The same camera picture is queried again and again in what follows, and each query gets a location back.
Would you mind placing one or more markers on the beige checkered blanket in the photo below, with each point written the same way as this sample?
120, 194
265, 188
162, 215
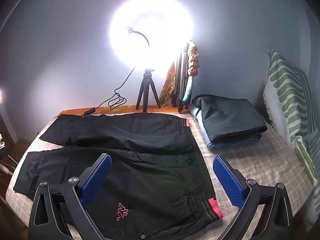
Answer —
262, 167

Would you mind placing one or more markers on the small black tripod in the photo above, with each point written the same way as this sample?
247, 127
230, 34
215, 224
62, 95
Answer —
147, 80

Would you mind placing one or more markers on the power strip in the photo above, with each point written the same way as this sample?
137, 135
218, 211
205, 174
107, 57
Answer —
2, 152

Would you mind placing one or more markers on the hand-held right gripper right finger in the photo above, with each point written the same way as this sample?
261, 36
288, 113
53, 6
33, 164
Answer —
227, 182

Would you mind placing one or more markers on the black gooseneck phone holder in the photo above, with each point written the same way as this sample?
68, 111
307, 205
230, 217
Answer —
143, 36

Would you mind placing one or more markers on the folded dark grey pants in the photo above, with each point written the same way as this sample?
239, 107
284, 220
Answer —
232, 120

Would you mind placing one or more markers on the folded silver tripod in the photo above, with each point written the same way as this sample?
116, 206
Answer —
180, 80

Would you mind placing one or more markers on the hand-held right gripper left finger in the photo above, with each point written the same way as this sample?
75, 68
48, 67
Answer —
96, 180

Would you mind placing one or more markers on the colourful folded umbrella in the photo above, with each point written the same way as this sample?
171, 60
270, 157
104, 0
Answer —
193, 60

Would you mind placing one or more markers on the black pants with red trim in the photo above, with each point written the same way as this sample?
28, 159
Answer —
150, 170

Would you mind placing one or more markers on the orange patterned cloth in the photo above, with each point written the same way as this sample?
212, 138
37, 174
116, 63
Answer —
167, 87

